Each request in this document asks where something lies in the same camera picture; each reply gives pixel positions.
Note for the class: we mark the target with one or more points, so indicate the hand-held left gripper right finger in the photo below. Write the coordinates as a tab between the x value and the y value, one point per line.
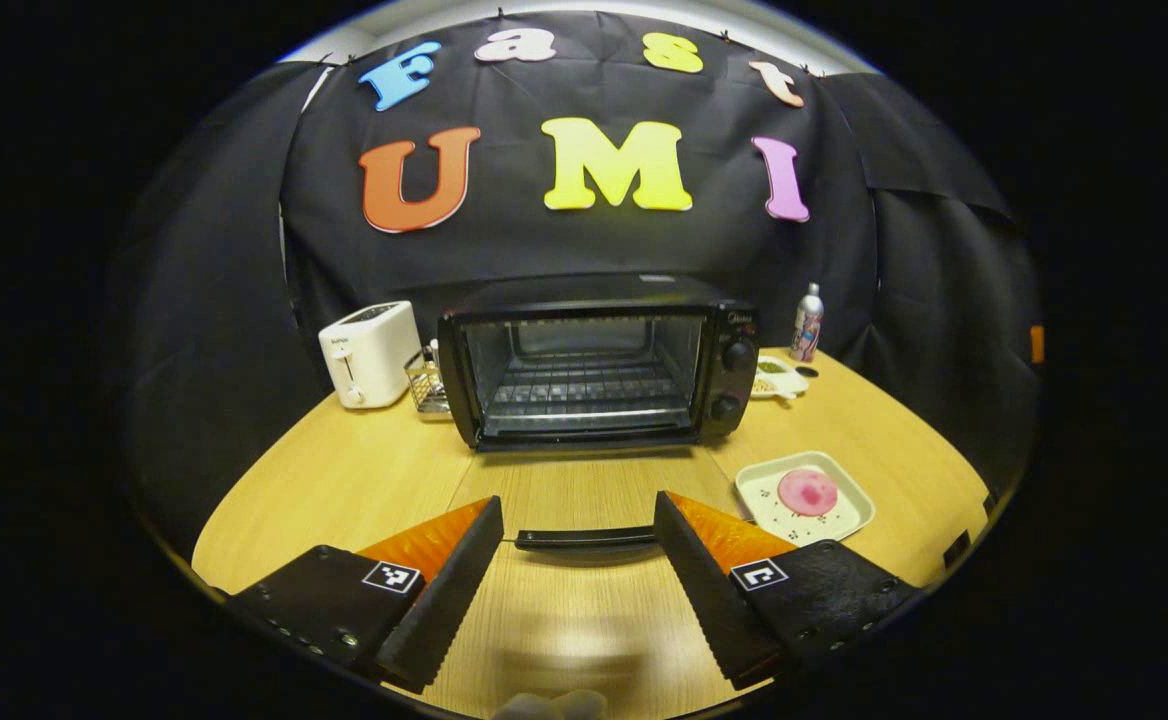
704	590

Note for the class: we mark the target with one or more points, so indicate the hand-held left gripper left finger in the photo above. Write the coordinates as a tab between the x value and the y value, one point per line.
449	590

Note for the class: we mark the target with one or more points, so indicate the cream speckled plate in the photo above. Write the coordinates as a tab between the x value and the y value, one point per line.
769	500

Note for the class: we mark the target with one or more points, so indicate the pink round cake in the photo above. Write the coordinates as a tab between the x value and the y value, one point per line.
807	492

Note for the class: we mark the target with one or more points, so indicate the black electric oven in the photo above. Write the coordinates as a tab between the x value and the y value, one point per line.
729	380

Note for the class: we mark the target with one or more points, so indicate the white divided dish of grains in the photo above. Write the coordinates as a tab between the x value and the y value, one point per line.
779	378

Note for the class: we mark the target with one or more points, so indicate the white toaster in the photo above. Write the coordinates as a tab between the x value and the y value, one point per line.
369	355

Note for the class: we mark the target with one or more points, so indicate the printed spray bottle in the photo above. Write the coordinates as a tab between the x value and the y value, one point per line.
807	325

